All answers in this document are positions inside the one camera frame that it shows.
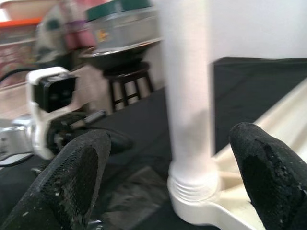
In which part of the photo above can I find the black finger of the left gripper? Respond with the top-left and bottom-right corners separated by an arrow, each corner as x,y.
107,133 -> 134,154

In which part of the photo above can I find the dark green lid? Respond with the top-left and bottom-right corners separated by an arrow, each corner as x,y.
85,0 -> 154,21

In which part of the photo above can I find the crumpled clear plastic bag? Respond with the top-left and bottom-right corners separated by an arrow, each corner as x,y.
88,165 -> 169,230

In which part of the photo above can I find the clear plastic storage container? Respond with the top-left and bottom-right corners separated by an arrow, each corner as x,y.
87,9 -> 164,51

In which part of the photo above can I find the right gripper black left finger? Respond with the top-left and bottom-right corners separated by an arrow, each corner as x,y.
0,130 -> 112,230

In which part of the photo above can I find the black table cloth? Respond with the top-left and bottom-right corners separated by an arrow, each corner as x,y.
0,57 -> 307,230

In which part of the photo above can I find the beige cloth covered table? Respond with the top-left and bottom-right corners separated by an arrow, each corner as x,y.
0,64 -> 114,118

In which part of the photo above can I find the black wok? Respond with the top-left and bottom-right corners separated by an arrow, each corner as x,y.
81,45 -> 150,70

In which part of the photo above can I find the orange plastic lid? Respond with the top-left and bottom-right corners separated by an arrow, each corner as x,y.
0,18 -> 43,30

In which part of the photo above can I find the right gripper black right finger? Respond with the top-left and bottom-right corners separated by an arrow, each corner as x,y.
229,122 -> 307,230

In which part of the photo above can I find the black round stool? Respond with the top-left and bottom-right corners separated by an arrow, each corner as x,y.
103,61 -> 154,113

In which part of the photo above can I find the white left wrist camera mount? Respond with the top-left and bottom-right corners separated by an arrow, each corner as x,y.
25,66 -> 80,161

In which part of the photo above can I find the red patterned box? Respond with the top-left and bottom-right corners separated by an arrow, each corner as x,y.
0,25 -> 37,66

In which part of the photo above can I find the pink plastic container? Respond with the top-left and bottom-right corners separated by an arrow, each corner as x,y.
64,21 -> 94,49

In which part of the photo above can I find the beige plastic basin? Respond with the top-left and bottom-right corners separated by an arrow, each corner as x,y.
0,0 -> 61,20

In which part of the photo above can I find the white plastic table top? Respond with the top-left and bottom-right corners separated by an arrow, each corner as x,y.
166,79 -> 307,230

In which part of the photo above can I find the white plastic table leg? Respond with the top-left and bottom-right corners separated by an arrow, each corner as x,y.
155,0 -> 220,202

